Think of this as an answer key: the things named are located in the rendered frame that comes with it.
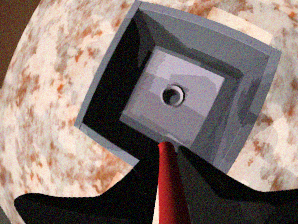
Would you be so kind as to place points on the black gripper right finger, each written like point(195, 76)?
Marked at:
point(215, 198)

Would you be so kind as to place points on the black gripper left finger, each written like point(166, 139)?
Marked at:
point(131, 201)

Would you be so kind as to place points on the red peg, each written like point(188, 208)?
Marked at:
point(171, 193)

